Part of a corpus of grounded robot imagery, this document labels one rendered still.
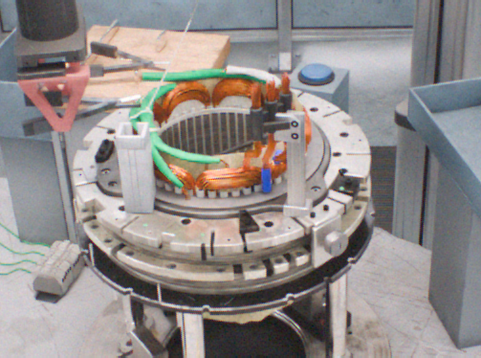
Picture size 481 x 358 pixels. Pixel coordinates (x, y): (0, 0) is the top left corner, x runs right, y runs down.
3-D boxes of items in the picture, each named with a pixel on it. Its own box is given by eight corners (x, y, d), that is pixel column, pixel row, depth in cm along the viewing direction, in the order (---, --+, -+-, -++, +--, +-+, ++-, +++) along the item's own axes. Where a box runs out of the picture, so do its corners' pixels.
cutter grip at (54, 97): (25, 107, 108) (22, 94, 107) (27, 102, 108) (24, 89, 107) (62, 107, 107) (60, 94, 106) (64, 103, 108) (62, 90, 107)
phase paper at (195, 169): (160, 190, 104) (156, 153, 102) (163, 181, 106) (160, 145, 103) (238, 194, 103) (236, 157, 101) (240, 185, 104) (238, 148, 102)
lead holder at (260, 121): (250, 142, 95) (248, 109, 93) (255, 119, 98) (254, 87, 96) (290, 144, 94) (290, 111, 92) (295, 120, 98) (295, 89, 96)
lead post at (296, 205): (308, 219, 101) (308, 116, 94) (282, 215, 101) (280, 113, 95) (313, 209, 102) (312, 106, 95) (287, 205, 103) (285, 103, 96)
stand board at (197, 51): (42, 106, 132) (39, 90, 131) (95, 39, 147) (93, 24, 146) (192, 121, 127) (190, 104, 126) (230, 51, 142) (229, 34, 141)
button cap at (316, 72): (325, 84, 135) (325, 78, 134) (296, 79, 136) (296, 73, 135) (335, 71, 138) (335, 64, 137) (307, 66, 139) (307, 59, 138)
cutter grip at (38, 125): (25, 138, 103) (22, 123, 102) (23, 134, 103) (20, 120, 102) (64, 128, 104) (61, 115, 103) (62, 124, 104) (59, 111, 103)
